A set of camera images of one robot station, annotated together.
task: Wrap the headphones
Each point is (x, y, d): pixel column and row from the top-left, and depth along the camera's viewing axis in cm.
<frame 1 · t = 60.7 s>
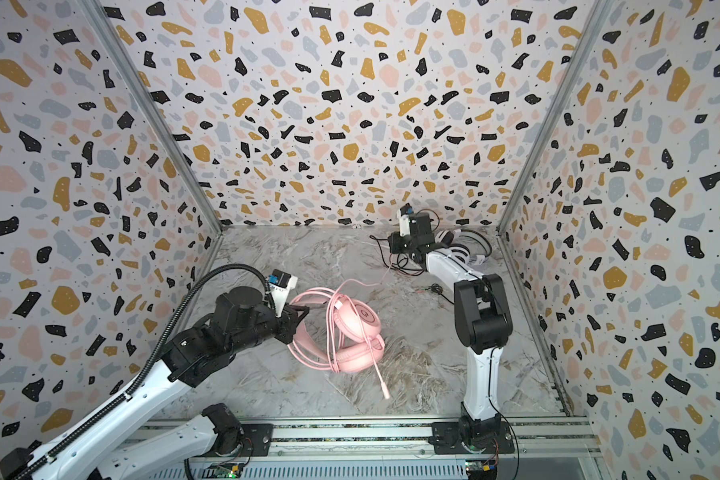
left hand: (307, 305, 68), fingers closed
right hand: (387, 229, 97), fingers closed
pink headphones: (337, 333, 59), point 34 cm above the table

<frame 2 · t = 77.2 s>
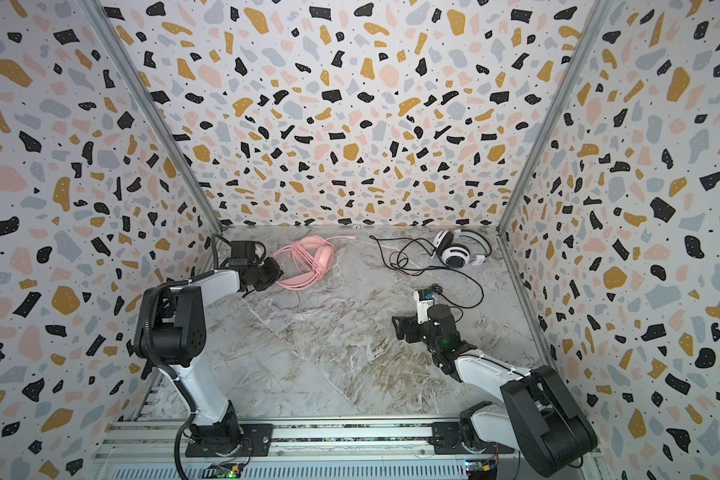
left hand: (282, 264, 99), fingers closed
right hand: (400, 311, 88), fingers open
pink headphones: (306, 278, 99), point 8 cm above the table

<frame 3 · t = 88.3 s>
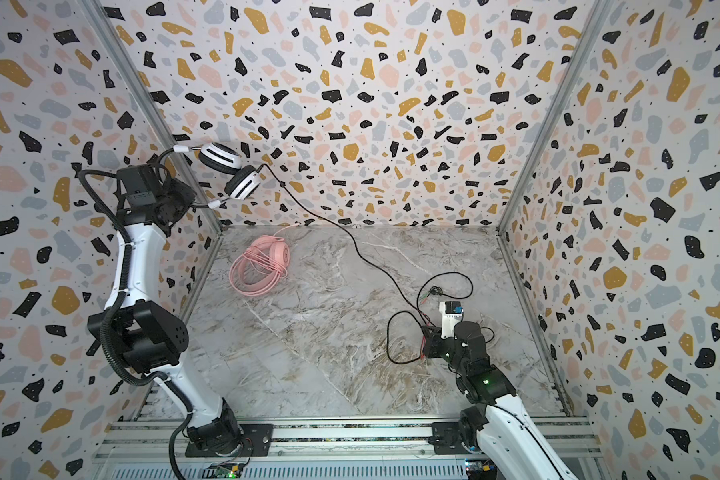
left hand: (189, 179, 80), fingers closed
right hand: (418, 324, 80), fingers closed
pink headphones: (259, 268, 111), on the table

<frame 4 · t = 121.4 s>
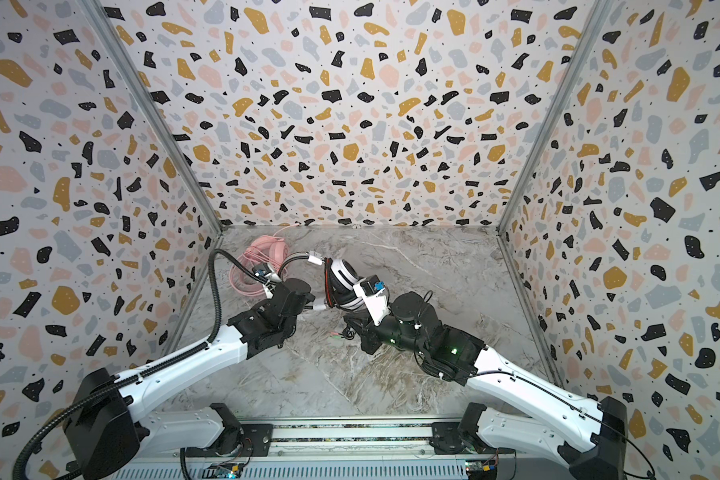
left hand: (294, 278, 80), fingers closed
right hand: (339, 316, 63), fingers closed
white black headphones: (343, 276, 75), point 28 cm above the table
the other named things where they were.

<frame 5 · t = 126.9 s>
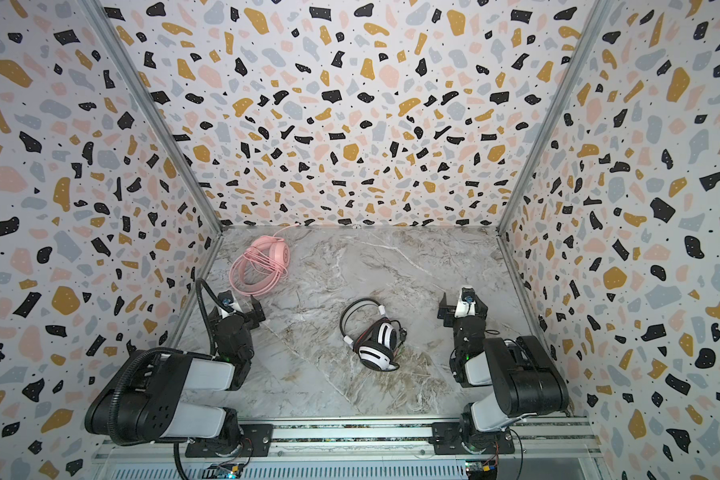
left hand: (233, 297, 86), fingers open
right hand: (458, 289, 89), fingers open
white black headphones: (376, 346, 82), point 10 cm above the table
the other named things where they were.

